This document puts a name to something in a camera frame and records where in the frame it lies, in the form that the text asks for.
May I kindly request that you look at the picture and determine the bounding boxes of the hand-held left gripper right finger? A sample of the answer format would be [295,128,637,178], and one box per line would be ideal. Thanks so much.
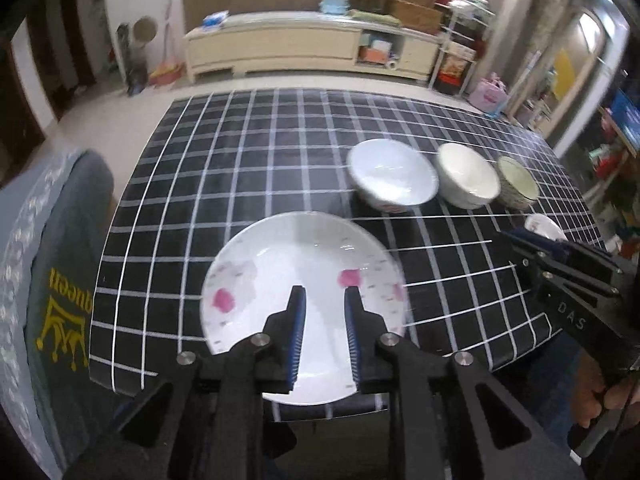
[345,286,586,480]

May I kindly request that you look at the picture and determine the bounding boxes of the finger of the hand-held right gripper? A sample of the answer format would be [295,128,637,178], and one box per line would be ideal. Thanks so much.
[501,227,623,275]
[537,271,622,302]

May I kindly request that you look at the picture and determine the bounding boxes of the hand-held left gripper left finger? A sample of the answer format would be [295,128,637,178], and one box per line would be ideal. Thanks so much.
[65,285,307,480]

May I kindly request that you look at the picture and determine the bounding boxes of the small white plate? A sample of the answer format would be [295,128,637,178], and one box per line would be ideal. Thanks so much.
[525,213,568,243]

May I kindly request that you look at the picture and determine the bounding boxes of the floral bowl with brown rim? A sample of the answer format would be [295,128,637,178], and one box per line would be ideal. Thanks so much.
[496,156,541,211]

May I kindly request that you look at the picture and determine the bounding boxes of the white plate with pink flowers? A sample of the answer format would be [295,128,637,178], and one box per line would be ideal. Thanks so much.
[200,211,408,405]

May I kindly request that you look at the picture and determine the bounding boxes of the cream white bowl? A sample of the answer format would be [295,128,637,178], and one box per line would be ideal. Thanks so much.
[435,143,501,209]

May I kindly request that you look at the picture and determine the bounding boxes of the large white bowl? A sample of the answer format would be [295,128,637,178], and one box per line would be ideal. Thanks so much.
[347,139,440,213]

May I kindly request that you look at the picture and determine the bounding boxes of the person's right hand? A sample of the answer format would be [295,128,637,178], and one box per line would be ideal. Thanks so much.
[575,355,640,431]

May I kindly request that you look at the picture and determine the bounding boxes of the plain blue chair cushion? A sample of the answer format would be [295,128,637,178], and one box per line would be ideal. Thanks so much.
[492,332,586,441]

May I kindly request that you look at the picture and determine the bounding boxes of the pink bag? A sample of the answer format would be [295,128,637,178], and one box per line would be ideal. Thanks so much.
[469,72,510,120]

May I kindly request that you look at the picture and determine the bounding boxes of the black white-checked tablecloth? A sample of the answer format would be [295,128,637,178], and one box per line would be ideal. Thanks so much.
[89,87,613,421]

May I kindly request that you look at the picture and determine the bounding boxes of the red box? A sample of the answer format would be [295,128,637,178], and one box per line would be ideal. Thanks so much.
[434,55,476,96]

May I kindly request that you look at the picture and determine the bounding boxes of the white metal shelf rack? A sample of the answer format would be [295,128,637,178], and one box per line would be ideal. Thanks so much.
[427,0,496,97]

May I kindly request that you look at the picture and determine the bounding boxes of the brown cardboard box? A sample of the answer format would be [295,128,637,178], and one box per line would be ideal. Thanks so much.
[390,0,446,36]

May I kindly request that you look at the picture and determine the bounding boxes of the green folded cloth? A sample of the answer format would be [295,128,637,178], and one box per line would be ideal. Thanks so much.
[347,9,403,28]

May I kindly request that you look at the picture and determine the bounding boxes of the cream low cabinet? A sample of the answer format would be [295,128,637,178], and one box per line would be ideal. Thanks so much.
[184,10,445,83]

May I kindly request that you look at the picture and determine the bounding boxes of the red broom and dustpan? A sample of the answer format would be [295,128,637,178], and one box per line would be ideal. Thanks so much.
[149,0,183,88]

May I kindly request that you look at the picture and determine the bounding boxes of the white partition with round holes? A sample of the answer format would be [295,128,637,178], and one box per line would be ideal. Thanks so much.
[97,0,186,86]

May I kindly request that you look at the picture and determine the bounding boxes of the dark wooden door frame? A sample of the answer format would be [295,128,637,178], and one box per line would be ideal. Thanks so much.
[0,0,96,181]

